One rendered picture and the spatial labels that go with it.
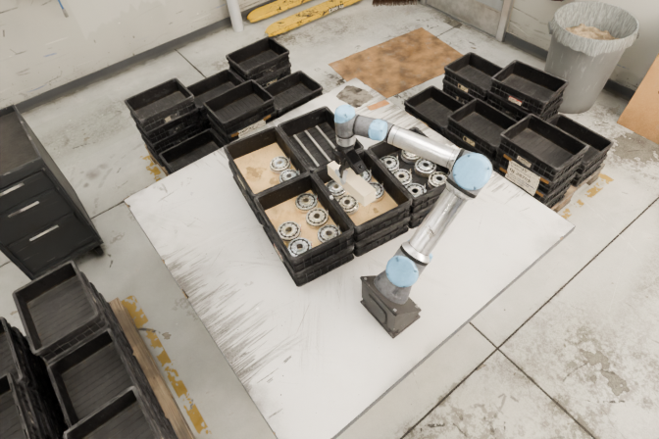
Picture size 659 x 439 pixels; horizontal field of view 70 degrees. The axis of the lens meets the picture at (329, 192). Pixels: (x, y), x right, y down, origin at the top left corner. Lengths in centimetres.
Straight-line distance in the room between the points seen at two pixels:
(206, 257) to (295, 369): 70
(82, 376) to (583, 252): 285
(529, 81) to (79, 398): 323
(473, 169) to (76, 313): 198
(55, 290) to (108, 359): 47
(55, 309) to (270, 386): 125
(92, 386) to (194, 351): 58
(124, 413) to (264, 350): 67
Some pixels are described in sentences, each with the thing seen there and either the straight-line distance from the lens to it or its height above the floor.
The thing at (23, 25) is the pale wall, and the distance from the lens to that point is 478.
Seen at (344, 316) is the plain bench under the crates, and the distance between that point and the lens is 203.
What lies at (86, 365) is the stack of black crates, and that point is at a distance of 264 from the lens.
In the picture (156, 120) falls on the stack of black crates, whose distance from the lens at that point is 340.
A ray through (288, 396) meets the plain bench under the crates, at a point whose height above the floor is 70.
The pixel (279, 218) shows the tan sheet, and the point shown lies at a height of 83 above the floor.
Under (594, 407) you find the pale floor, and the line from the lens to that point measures 287.
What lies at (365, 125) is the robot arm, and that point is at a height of 141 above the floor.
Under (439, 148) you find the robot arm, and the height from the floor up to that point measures 131.
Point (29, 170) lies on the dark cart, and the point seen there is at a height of 86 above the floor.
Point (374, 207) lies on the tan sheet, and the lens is 218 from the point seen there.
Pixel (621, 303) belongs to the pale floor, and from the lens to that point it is 320.
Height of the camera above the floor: 252
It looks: 49 degrees down
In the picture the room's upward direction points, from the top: 5 degrees counter-clockwise
